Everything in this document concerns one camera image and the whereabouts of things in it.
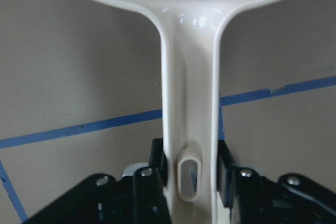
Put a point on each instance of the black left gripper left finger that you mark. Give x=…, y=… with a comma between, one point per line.
x=100, y=198

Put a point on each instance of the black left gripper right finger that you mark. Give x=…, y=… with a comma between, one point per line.
x=253, y=198

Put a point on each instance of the white plastic dustpan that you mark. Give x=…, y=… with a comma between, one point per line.
x=190, y=32

